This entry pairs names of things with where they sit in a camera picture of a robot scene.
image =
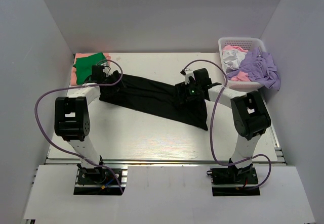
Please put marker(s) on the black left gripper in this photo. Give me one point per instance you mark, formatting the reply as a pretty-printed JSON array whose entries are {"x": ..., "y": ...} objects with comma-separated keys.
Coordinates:
[{"x": 110, "y": 77}]

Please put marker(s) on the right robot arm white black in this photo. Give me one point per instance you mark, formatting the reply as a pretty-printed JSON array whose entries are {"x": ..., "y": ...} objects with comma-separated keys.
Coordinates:
[{"x": 250, "y": 116}]

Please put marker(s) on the white t shirt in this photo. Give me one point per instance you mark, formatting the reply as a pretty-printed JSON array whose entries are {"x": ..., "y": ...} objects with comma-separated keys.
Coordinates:
[{"x": 232, "y": 59}]

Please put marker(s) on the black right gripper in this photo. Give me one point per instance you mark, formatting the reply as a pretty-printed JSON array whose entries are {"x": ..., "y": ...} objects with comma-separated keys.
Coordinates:
[{"x": 181, "y": 88}]

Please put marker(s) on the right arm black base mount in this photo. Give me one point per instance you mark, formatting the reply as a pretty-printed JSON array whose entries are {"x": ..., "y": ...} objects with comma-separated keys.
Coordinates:
[{"x": 229, "y": 176}]

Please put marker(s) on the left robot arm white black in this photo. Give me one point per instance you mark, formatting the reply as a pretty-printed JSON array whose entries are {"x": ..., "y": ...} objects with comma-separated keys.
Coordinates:
[{"x": 72, "y": 120}]

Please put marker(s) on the black t shirt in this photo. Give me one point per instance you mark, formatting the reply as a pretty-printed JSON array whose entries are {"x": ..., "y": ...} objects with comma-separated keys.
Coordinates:
[{"x": 155, "y": 98}]

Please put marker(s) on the folded salmon pink t shirt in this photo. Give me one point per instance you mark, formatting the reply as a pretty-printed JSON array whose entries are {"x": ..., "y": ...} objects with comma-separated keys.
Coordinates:
[{"x": 73, "y": 76}]

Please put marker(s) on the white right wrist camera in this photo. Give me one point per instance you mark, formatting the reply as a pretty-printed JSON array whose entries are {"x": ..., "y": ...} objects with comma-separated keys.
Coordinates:
[{"x": 189, "y": 75}]

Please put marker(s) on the pink t shirt in basket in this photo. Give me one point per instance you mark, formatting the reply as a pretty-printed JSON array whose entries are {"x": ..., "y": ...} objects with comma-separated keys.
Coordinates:
[{"x": 241, "y": 76}]

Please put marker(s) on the folded green t shirt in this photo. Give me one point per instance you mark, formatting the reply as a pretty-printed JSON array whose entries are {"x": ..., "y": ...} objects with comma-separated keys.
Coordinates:
[{"x": 84, "y": 66}]

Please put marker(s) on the purple t shirt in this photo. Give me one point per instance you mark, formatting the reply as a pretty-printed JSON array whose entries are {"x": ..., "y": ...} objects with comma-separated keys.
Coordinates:
[{"x": 261, "y": 68}]

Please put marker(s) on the white plastic laundry basket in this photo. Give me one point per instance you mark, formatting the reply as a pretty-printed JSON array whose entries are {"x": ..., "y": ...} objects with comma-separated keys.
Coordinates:
[{"x": 246, "y": 43}]

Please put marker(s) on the aluminium rail at table edge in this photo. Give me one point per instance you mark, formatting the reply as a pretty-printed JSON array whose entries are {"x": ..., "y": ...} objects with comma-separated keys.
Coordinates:
[{"x": 169, "y": 149}]

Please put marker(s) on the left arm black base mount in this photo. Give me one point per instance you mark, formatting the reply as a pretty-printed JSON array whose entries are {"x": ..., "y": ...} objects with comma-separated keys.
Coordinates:
[{"x": 98, "y": 176}]

